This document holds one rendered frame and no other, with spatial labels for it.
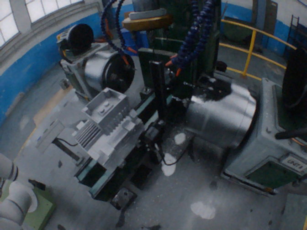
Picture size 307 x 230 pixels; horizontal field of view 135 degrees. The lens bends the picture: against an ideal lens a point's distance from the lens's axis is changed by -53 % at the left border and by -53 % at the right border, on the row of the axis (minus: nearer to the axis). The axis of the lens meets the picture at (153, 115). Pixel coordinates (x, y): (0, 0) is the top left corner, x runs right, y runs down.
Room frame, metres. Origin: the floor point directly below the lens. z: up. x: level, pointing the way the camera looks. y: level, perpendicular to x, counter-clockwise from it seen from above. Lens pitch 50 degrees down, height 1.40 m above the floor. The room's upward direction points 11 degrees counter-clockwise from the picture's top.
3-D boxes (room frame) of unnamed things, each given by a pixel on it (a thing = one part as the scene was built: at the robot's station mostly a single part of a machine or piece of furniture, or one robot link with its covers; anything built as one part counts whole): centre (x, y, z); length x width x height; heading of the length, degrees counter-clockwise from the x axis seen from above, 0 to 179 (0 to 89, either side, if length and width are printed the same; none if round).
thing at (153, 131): (0.34, -0.13, 0.92); 0.45 x 0.13 x 0.24; 137
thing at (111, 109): (0.30, 0.14, 1.11); 0.12 x 0.11 x 0.07; 136
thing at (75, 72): (0.89, 0.41, 0.99); 0.35 x 0.31 x 0.37; 47
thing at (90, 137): (0.27, 0.17, 1.01); 0.20 x 0.19 x 0.19; 136
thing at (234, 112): (0.25, -0.26, 1.04); 0.41 x 0.25 x 0.25; 47
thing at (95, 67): (0.72, 0.24, 1.04); 0.37 x 0.25 x 0.25; 47
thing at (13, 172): (0.08, 0.59, 1.14); 0.09 x 0.08 x 0.03; 85
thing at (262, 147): (0.07, -0.45, 0.99); 0.35 x 0.31 x 0.37; 47
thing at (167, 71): (0.54, -0.08, 1.02); 0.15 x 0.02 x 0.15; 47
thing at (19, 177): (0.08, 0.59, 1.08); 0.10 x 0.07 x 0.11; 85
